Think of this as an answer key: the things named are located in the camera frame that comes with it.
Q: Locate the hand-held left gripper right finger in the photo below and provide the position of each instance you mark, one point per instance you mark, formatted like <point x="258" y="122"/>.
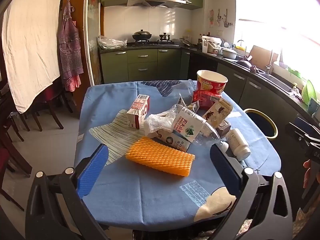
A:
<point x="225" y="165"/>

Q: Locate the white paper towel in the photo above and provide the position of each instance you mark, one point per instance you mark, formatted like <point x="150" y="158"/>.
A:
<point x="156" y="123"/>

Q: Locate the triangular drink pack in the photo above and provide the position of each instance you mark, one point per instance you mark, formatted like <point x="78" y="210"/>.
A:
<point x="181" y="102"/>

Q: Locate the blue patterned tablecloth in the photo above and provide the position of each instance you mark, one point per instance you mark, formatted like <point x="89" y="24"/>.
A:
<point x="150" y="192"/>

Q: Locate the white enamel pot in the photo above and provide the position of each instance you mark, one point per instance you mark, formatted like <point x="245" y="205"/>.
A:
<point x="228" y="53"/>

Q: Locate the hanging kitchen utensils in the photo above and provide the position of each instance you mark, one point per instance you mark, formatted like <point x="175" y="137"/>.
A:
<point x="220" y="17"/>

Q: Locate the red and white milk carton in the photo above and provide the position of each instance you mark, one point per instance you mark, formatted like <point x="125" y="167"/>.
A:
<point x="136" y="115"/>

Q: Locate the dark base cabinets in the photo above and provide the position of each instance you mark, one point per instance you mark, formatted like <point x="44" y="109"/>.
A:
<point x="262" y="92"/>

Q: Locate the orange foam fruit net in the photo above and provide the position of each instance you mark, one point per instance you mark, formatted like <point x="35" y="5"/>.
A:
<point x="160" y="156"/>

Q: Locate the person's right hand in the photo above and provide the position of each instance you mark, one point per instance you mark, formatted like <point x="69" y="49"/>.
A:
<point x="307" y="173"/>

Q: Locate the brown ribbed square box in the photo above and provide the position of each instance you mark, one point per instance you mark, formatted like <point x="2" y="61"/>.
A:
<point x="223" y="129"/>

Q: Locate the red seat wooden chair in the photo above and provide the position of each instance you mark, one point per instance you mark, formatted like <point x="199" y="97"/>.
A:
<point x="10" y="160"/>

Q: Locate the black wok with lid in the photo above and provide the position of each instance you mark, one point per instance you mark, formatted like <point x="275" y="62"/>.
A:
<point x="142" y="35"/>

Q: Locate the small black pot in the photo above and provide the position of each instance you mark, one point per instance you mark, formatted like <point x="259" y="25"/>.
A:
<point x="165" y="37"/>

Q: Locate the green base cabinets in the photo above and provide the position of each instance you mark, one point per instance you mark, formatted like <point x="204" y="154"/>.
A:
<point x="142" y="65"/>

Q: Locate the red instant noodle cup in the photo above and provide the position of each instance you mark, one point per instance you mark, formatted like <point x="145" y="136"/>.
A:
<point x="210" y="85"/>

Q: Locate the white pill bottle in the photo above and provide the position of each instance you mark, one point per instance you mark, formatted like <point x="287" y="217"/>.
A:
<point x="237" y="142"/>

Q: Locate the crushed clear plastic bottle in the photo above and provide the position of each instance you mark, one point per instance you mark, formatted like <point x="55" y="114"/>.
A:
<point x="187" y="127"/>

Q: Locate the dark wooden chair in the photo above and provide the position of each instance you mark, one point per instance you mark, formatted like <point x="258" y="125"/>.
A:
<point x="52" y="97"/>
<point x="12" y="110"/>

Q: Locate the steel kitchen sink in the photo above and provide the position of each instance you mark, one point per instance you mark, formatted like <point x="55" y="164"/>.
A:
<point x="275" y="80"/>

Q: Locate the clear plastic wrapper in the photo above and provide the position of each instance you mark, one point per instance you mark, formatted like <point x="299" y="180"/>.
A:
<point x="185" y="87"/>

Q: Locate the beige cow print carton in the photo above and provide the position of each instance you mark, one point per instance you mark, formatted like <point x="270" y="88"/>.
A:
<point x="217" y="111"/>

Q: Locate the wooden cutting board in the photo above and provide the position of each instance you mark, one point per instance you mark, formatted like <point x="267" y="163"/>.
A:
<point x="262" y="55"/>

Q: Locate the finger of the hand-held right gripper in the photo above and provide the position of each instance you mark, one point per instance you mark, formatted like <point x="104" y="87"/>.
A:
<point x="297" y="131"/>

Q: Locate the white plastic bucket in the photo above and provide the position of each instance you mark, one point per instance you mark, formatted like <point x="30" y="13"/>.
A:
<point x="210" y="43"/>

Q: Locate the green plastic basket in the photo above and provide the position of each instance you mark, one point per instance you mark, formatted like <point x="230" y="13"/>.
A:
<point x="308" y="92"/>

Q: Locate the glass pan lid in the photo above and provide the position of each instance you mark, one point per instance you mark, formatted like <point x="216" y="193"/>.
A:
<point x="187" y="42"/>

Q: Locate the red snack packet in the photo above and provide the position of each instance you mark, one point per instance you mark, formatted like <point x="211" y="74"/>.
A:
<point x="203" y="98"/>

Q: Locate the yellow rimmed trash bin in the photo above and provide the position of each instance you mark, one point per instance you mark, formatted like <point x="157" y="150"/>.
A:
<point x="260" y="122"/>

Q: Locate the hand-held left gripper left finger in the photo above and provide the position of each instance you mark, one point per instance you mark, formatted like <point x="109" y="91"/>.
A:
<point x="92" y="170"/>

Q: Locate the black gas stove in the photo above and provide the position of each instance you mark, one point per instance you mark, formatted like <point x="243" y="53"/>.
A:
<point x="152" y="43"/>

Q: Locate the pink checked apron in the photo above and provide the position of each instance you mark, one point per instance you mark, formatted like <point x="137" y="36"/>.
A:
<point x="70" y="50"/>

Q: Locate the soap dispenser bottle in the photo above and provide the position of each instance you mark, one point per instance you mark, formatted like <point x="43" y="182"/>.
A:
<point x="295" y="90"/>

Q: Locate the small white drink carton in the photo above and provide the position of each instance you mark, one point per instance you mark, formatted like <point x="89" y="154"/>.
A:
<point x="172" y="140"/>

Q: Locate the clear plastic bag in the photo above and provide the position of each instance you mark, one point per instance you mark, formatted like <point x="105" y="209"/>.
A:
<point x="110" y="42"/>

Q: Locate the white hanging sheet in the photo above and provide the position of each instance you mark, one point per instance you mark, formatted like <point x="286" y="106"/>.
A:
<point x="30" y="42"/>

